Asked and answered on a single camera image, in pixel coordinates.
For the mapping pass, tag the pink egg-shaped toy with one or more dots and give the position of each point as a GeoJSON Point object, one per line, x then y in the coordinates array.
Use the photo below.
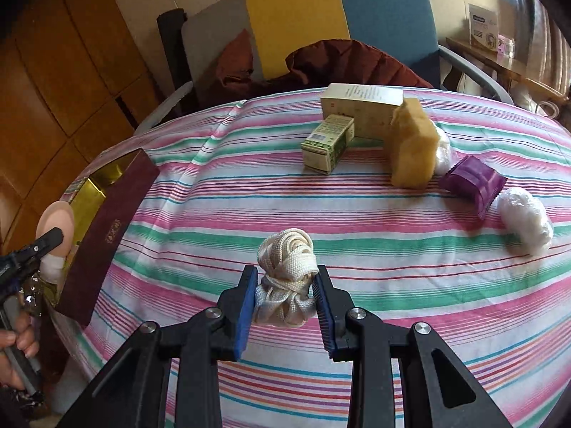
{"type": "Point", "coordinates": [55, 225]}

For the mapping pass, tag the white plastic ball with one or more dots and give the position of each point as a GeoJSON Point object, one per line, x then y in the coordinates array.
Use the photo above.
{"type": "Point", "coordinates": [447, 154]}
{"type": "Point", "coordinates": [525, 220]}

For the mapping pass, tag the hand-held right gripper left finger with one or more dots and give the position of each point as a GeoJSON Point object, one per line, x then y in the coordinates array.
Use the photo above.
{"type": "Point", "coordinates": [247, 316]}

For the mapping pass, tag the white printed box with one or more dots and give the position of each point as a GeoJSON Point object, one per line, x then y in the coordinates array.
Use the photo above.
{"type": "Point", "coordinates": [482, 26]}

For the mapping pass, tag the grey-brown curtain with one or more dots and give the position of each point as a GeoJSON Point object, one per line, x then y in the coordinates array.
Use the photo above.
{"type": "Point", "coordinates": [551, 49]}

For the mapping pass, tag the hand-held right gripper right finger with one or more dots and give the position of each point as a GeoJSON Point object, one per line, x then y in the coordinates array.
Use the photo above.
{"type": "Point", "coordinates": [328, 321]}

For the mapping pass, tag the tan sponge block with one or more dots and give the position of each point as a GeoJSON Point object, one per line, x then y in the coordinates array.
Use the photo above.
{"type": "Point", "coordinates": [412, 147]}

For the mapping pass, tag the maroon and gold tin box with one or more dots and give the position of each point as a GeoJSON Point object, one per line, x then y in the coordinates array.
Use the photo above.
{"type": "Point", "coordinates": [111, 214]}

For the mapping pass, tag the small green white box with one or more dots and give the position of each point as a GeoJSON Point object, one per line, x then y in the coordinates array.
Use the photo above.
{"type": "Point", "coordinates": [328, 145]}

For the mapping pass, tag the beige carton box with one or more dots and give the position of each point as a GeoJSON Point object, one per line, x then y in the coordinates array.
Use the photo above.
{"type": "Point", "coordinates": [366, 111]}

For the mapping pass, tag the person's left hand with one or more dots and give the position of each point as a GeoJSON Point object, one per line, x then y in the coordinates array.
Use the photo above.
{"type": "Point", "coordinates": [29, 339]}

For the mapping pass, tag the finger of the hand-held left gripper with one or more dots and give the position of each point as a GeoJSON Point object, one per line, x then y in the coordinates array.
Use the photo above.
{"type": "Point", "coordinates": [47, 240]}

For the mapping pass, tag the grey yellow blue armchair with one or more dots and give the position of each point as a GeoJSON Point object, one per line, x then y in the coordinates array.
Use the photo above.
{"type": "Point", "coordinates": [383, 13]}

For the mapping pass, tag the wooden side table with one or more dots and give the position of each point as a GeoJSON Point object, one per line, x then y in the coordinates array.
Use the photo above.
{"type": "Point", "coordinates": [513, 71]}

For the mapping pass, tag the small pink white jar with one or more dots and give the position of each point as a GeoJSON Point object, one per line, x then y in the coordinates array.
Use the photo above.
{"type": "Point", "coordinates": [506, 47]}

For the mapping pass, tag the purple snack packet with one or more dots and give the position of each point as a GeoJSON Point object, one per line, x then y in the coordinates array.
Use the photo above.
{"type": "Point", "coordinates": [473, 185]}

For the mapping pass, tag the black rolled mat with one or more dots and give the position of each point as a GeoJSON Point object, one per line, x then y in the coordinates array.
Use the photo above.
{"type": "Point", "coordinates": [171, 53]}

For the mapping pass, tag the dark red jacket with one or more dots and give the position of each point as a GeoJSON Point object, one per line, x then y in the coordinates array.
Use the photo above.
{"type": "Point", "coordinates": [348, 64]}

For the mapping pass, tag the wooden wardrobe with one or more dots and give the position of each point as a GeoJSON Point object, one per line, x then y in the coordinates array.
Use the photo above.
{"type": "Point", "coordinates": [58, 76]}

